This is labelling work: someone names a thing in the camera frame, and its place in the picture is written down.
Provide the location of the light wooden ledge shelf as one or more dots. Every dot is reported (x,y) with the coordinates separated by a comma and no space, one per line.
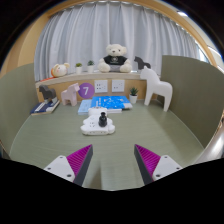
(83,77)

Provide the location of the large white horse figure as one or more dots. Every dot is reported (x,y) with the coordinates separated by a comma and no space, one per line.
(158,87)

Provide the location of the light blue book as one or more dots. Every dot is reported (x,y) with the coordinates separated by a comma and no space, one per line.
(84,107)

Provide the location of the black horse figure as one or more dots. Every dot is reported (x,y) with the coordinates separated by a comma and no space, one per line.
(142,63)

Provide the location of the ceiling light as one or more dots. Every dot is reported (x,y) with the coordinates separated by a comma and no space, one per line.
(182,13)

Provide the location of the cream and orange plush toy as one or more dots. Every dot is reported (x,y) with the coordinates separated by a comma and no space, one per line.
(60,70)

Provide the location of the olive green partition panel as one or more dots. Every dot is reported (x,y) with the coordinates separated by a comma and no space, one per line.
(196,93)
(16,103)

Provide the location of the cream teddy bear black shirt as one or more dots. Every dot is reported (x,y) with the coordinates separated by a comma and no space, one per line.
(115,60)

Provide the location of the white grey curtain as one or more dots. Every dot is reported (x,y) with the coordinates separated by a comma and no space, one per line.
(100,30)

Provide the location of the pink horse figure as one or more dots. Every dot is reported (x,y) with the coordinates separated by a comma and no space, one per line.
(70,93)

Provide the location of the white wall socket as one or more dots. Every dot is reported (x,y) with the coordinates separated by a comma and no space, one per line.
(101,86)
(118,85)

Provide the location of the small potted plant white pot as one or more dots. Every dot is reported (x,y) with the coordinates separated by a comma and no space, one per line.
(133,98)
(90,68)
(79,69)

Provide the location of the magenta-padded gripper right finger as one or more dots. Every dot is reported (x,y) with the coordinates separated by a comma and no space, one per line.
(166,165)

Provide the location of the round purple number sign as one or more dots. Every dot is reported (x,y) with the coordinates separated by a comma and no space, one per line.
(86,90)

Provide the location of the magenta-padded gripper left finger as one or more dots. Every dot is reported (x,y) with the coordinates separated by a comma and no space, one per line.
(60,166)

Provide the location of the bright blue book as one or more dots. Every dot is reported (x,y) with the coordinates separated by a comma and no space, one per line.
(111,102)

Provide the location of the white bear-shaped power strip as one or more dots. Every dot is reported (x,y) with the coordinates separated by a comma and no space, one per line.
(91,128)

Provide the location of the dark grey horse figure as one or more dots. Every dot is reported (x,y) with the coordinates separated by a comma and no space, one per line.
(47,92)

